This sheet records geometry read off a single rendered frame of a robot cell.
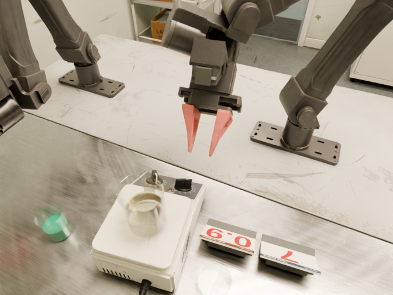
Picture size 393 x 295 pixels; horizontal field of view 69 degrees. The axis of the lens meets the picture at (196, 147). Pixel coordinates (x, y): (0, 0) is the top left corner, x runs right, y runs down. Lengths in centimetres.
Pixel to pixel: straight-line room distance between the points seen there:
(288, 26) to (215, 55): 294
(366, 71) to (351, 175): 217
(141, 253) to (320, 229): 33
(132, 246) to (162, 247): 4
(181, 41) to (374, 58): 239
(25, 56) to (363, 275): 70
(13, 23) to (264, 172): 55
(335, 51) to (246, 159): 27
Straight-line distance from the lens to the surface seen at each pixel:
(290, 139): 67
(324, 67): 58
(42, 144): 76
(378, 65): 280
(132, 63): 100
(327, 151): 71
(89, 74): 88
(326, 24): 328
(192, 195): 50
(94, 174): 65
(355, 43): 58
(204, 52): 40
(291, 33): 334
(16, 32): 64
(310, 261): 52
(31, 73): 65
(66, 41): 80
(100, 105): 83
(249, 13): 45
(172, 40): 47
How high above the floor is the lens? 137
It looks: 45 degrees down
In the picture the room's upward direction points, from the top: straight up
